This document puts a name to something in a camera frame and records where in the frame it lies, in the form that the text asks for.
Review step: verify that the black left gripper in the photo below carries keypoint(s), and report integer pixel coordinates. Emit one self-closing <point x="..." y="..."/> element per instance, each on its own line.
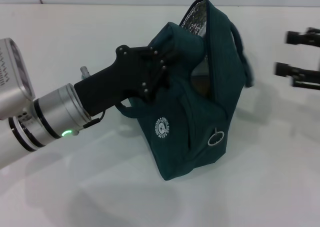
<point x="117" y="82"/>

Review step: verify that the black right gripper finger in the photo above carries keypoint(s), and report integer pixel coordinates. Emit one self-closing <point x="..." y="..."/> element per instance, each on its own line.
<point x="297" y="74"/>
<point x="302" y="38"/>

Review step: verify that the teal fabric insulated bag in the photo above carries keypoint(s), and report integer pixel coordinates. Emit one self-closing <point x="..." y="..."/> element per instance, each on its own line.
<point x="200" y="112"/>

